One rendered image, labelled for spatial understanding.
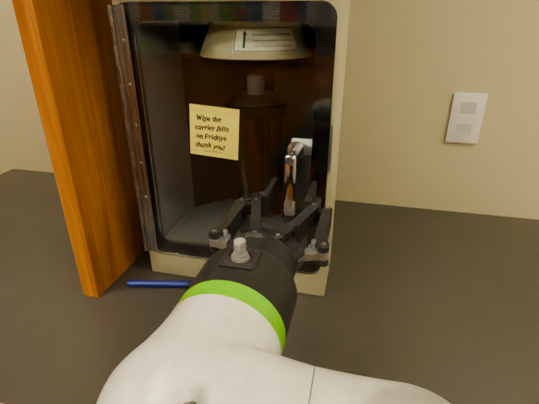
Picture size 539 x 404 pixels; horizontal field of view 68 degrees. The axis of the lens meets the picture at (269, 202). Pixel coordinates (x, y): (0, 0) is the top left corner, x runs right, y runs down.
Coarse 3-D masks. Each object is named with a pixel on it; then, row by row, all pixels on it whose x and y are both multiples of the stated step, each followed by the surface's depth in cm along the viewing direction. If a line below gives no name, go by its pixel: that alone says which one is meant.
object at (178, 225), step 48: (288, 0) 49; (144, 48) 56; (192, 48) 54; (240, 48) 53; (288, 48) 52; (144, 96) 59; (192, 96) 57; (240, 96) 56; (288, 96) 54; (144, 144) 62; (240, 144) 59; (288, 144) 57; (192, 192) 64; (240, 192) 62; (192, 240) 68
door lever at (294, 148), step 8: (296, 144) 56; (288, 152) 53; (296, 152) 54; (304, 152) 57; (288, 160) 52; (296, 160) 53; (288, 168) 53; (296, 168) 53; (288, 176) 54; (296, 176) 54; (288, 184) 54; (296, 184) 55; (288, 192) 55; (288, 200) 55; (288, 208) 56
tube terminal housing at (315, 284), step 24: (120, 0) 55; (144, 0) 54; (168, 0) 54; (192, 0) 53; (216, 0) 52; (240, 0) 52; (336, 0) 49; (336, 48) 51; (336, 72) 53; (336, 96) 54; (336, 120) 55; (336, 144) 60; (336, 168) 66; (168, 264) 73; (192, 264) 72; (312, 288) 68
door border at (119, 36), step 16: (112, 32) 56; (128, 48) 57; (128, 64) 58; (128, 80) 59; (128, 96) 60; (128, 112) 61; (128, 144) 63; (144, 160) 64; (144, 176) 65; (144, 192) 66; (144, 208) 68; (144, 224) 69
